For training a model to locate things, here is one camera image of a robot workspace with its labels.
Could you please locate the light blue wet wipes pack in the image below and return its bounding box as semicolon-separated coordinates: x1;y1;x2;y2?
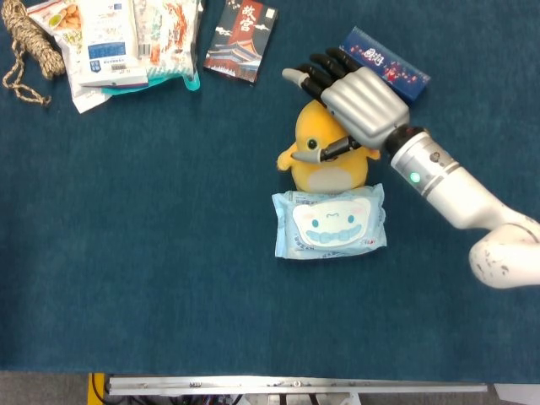
270;182;388;260

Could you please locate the braided beige rope bundle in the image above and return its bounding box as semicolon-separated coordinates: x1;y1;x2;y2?
0;0;67;108

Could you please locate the white blue snack bag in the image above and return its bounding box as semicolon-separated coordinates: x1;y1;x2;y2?
77;0;149;89

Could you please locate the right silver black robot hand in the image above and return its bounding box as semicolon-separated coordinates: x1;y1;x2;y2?
281;47;411;165

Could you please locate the yellow duck plush toy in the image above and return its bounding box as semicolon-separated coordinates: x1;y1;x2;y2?
276;99;381;193

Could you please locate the long dark blue box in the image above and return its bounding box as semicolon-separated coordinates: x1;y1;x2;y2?
339;25;432;109

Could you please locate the dark blue table cloth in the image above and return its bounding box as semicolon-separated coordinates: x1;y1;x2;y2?
0;0;540;385

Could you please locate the nut picture snack bag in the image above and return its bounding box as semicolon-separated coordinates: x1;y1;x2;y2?
27;0;112;115

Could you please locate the aluminium frame rail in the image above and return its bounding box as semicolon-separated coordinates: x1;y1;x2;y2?
104;375;489;397

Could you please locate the dark palace print box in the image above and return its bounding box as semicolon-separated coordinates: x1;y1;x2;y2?
202;0;280;88

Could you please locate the white orange teal snack bag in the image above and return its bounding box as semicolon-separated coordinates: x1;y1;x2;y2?
100;0;207;96

